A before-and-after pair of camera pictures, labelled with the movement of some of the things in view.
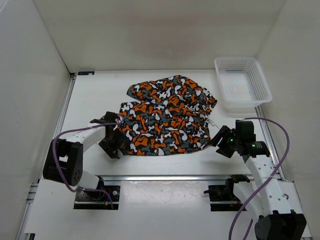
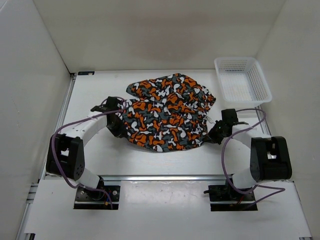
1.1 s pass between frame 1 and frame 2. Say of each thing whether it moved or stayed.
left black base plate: stayed
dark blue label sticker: stayed
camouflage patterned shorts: stayed
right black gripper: moved
